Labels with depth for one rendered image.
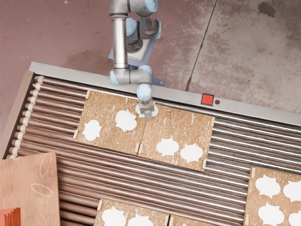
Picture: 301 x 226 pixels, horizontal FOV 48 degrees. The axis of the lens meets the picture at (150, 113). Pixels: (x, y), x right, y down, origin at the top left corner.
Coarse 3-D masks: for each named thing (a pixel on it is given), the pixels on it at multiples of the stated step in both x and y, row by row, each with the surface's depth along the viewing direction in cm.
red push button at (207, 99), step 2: (204, 96) 217; (206, 96) 217; (208, 96) 217; (210, 96) 217; (212, 96) 217; (204, 98) 217; (206, 98) 217; (208, 98) 217; (210, 98) 217; (212, 98) 217; (202, 100) 217; (204, 100) 217; (206, 100) 217; (208, 100) 216; (210, 100) 216; (202, 102) 216; (204, 102) 216; (206, 102) 216; (208, 102) 216; (210, 102) 216
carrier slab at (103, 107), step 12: (96, 96) 219; (108, 96) 219; (120, 96) 219; (84, 108) 217; (96, 108) 217; (108, 108) 217; (120, 108) 216; (132, 108) 216; (84, 120) 215; (96, 120) 214; (108, 120) 214; (144, 120) 213; (108, 132) 212; (120, 132) 211; (132, 132) 211; (96, 144) 209; (108, 144) 209; (120, 144) 209; (132, 144) 209
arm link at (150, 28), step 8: (128, 0) 170; (136, 0) 170; (144, 0) 169; (152, 0) 170; (128, 8) 172; (136, 8) 172; (144, 8) 172; (152, 8) 172; (144, 16) 181; (152, 16) 189; (144, 24) 197; (152, 24) 199; (160, 24) 211; (144, 32) 209; (152, 32) 208; (160, 32) 212
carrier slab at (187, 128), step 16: (160, 112) 214; (176, 112) 214; (192, 112) 214; (160, 128) 211; (176, 128) 211; (192, 128) 210; (208, 128) 210; (144, 144) 208; (192, 144) 207; (208, 144) 207; (160, 160) 205; (176, 160) 205
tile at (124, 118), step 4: (116, 116) 212; (120, 116) 211; (124, 116) 211; (128, 116) 211; (116, 120) 211; (120, 120) 211; (124, 120) 211; (128, 120) 210; (132, 120) 210; (116, 124) 210; (120, 124) 210; (124, 124) 210; (128, 124) 210; (132, 124) 210; (120, 128) 210; (124, 128) 209; (128, 128) 209; (132, 128) 209; (124, 132) 209
